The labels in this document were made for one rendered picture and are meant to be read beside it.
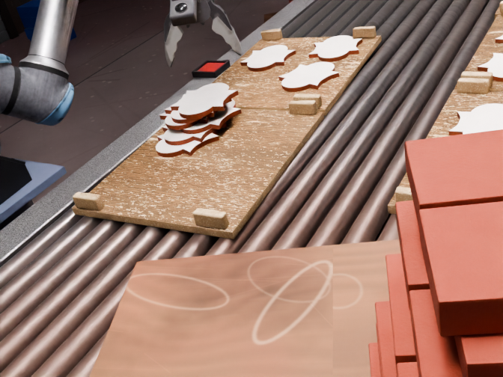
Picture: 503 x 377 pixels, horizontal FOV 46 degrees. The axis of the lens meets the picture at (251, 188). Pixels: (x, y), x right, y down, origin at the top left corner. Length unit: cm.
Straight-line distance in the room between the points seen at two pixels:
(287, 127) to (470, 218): 92
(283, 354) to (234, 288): 12
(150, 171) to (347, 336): 68
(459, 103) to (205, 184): 51
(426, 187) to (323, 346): 30
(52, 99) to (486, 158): 124
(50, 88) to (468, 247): 129
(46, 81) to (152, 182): 46
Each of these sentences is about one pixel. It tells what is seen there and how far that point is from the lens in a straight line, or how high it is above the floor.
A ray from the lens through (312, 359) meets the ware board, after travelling 60.
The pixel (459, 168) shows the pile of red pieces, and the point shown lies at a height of 130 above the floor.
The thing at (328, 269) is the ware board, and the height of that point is 104.
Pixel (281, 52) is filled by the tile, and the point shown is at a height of 95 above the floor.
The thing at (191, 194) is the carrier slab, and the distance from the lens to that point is 107.
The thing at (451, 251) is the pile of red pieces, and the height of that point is 130.
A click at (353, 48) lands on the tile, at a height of 95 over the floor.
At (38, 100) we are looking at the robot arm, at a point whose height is 102.
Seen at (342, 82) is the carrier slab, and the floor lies 94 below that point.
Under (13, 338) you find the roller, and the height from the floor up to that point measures 92.
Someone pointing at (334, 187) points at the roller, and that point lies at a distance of 104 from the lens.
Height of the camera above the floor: 149
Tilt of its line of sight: 32 degrees down
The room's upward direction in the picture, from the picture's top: 14 degrees counter-clockwise
